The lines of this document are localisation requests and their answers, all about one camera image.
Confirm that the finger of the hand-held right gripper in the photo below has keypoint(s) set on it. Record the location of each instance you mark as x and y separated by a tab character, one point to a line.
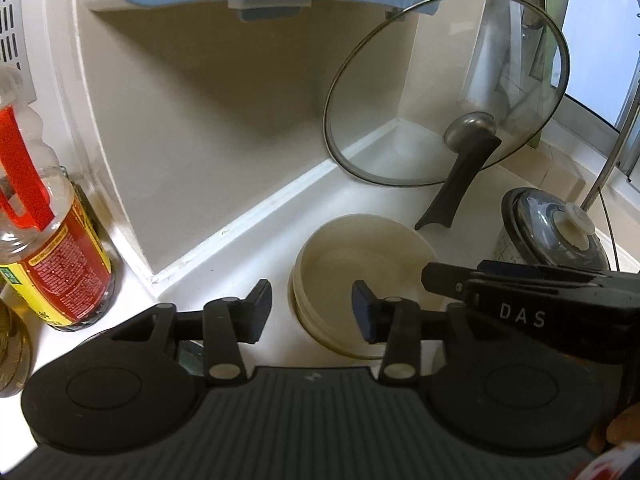
445	280

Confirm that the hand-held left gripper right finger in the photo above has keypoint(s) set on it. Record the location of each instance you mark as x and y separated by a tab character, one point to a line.
360	307

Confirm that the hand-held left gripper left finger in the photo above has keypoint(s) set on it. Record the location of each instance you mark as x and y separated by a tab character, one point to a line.
260	302

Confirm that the cream bowl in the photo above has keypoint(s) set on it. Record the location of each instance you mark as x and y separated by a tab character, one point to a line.
350	255

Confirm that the person's right hand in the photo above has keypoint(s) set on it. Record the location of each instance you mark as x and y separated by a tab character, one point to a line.
625	430

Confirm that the steel rimmed pot lid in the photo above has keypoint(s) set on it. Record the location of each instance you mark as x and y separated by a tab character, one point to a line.
545	220

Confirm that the large clear oil bottle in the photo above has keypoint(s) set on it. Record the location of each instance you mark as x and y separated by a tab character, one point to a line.
12	350

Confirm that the window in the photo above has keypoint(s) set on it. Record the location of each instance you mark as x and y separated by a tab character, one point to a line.
600	35

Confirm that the white perforated panel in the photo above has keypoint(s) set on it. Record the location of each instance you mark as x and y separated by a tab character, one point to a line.
12	10

